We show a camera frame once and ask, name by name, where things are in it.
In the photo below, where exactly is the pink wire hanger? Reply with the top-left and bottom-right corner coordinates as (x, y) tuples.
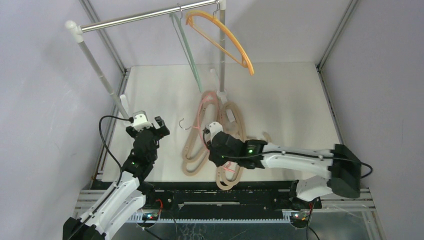
(178, 92), (236, 175)

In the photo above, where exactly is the orange wire hanger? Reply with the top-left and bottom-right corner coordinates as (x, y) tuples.
(185, 10), (255, 76)

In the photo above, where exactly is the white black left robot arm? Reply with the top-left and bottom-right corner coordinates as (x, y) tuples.
(62, 111), (170, 240)

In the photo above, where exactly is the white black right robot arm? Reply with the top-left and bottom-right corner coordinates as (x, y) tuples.
(203, 124), (362, 208)

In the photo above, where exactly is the silver hanging rod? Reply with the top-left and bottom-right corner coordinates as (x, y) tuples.
(80, 0), (223, 33)

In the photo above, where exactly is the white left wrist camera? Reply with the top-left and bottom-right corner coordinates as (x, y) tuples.
(132, 110), (153, 131)

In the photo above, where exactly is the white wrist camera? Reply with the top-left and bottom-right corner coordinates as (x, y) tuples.
(206, 121), (223, 140)
(132, 110), (153, 131)

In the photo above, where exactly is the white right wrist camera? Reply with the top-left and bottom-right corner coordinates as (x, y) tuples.
(206, 121), (223, 140)

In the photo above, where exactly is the black left camera cable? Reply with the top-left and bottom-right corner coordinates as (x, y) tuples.
(98, 115), (134, 181)

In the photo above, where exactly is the black camera cable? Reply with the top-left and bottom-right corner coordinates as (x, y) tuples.
(98, 115), (134, 181)
(221, 153), (374, 180)

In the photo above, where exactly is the right rack post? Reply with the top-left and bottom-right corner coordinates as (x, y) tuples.
(216, 0), (228, 99)

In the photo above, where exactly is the rack post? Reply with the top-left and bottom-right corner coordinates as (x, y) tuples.
(216, 0), (228, 99)
(64, 20), (130, 119)

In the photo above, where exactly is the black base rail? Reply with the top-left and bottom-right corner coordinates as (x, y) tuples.
(89, 180), (324, 221)

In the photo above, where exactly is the left rack post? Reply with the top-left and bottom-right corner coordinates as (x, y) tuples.
(64, 20), (130, 119)

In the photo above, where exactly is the aluminium frame rail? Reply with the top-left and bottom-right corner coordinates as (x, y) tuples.
(74, 188), (377, 224)

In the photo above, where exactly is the black right camera cable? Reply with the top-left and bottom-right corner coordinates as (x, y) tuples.
(221, 153), (374, 180)

